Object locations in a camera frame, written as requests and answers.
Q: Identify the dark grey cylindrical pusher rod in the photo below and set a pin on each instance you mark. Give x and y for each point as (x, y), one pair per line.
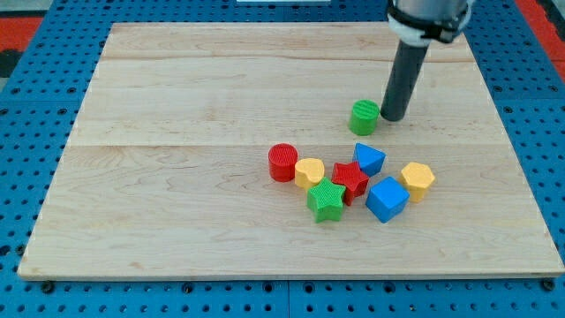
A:
(402, 81)

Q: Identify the green cylinder block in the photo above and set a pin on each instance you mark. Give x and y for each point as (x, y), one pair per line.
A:
(363, 117)

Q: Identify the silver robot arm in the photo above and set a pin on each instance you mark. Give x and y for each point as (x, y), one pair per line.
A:
(417, 23)

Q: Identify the yellow heart block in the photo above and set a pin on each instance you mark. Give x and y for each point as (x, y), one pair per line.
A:
(309, 172)

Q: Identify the blue triangle block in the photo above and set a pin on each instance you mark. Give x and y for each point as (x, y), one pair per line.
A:
(370, 160)

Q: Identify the yellow hexagon block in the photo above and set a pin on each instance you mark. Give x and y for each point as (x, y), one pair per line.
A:
(416, 178)

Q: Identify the red star block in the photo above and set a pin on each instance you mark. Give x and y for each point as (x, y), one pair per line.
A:
(352, 178)

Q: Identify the blue cube block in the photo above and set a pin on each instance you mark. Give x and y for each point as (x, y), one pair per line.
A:
(387, 199)

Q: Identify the red cylinder block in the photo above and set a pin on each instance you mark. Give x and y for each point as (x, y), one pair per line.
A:
(282, 158)

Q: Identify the green star block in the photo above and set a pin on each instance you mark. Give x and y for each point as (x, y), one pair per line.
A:
(325, 200)

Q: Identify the light wooden board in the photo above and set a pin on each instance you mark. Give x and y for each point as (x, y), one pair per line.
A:
(164, 176)

